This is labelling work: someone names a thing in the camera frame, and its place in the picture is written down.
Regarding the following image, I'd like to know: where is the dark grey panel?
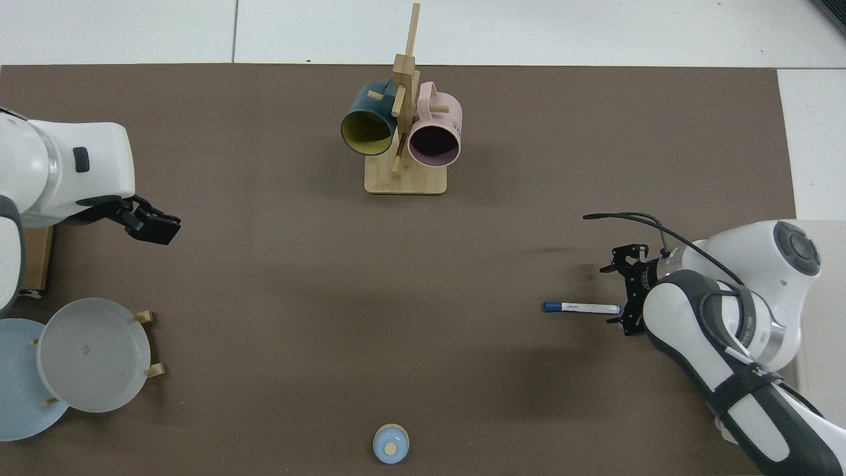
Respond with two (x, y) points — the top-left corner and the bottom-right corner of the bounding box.
(813, 0), (846, 34)

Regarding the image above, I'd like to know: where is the brown table cloth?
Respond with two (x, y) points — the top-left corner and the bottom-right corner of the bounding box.
(0, 63), (797, 476)

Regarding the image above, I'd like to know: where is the grey plate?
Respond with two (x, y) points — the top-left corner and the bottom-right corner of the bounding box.
(36, 297), (151, 414)

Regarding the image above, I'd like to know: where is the light blue plate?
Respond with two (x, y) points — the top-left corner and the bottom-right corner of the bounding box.
(0, 318), (70, 442)

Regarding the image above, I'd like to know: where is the wooden plate rack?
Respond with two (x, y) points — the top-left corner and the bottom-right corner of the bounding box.
(30, 309), (166, 406)

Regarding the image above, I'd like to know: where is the wooden cup stand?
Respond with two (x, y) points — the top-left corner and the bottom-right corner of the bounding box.
(364, 3), (448, 196)

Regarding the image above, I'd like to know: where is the white marker with blue cap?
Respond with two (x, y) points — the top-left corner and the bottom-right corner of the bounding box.
(542, 301), (623, 315)

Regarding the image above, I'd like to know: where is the dark blue cup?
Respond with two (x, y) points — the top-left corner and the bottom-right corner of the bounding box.
(340, 81), (399, 157)

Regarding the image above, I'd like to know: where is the pink cup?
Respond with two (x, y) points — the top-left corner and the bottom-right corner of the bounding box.
(407, 81), (463, 168)

